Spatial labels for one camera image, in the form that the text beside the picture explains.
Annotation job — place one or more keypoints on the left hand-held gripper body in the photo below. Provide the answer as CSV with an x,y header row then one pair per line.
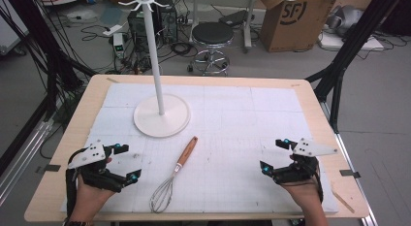
x,y
90,154

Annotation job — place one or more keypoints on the black tape strip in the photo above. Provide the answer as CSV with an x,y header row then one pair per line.
x,y
349,174
51,168

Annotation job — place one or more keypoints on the black round stool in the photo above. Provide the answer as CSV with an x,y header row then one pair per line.
x,y
211,32

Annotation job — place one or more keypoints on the person's right hand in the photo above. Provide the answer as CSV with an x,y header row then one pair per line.
x,y
305,195

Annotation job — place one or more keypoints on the white power strip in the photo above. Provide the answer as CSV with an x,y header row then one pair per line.
x,y
112,30

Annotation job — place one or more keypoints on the white hook stand rack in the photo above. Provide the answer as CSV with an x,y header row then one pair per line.
x,y
151,41

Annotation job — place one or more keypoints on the person's left hand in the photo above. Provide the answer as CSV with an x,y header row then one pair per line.
x,y
90,200

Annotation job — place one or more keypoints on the white flat board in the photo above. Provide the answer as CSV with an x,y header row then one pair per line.
x,y
352,43

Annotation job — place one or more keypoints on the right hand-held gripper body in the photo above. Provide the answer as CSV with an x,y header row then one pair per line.
x,y
310,148

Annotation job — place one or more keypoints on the silver bag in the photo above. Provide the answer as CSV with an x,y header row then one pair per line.
x,y
345,20

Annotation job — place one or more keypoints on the black metal stand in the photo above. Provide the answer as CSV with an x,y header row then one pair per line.
x,y
355,35
32,22

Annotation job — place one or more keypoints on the thin wooden stick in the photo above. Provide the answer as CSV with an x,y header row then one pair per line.
x,y
343,201

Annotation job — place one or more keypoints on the white grid mat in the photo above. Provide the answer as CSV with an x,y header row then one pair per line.
x,y
242,138

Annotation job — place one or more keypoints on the small device with green display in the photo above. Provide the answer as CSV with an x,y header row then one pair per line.
x,y
118,44

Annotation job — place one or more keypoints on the cardboard box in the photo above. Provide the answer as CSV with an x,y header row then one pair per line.
x,y
290,33

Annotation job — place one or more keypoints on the black computer tower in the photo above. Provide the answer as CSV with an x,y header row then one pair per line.
x,y
168,24

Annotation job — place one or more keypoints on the aluminium rail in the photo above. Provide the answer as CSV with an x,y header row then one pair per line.
x,y
22,161
350,161

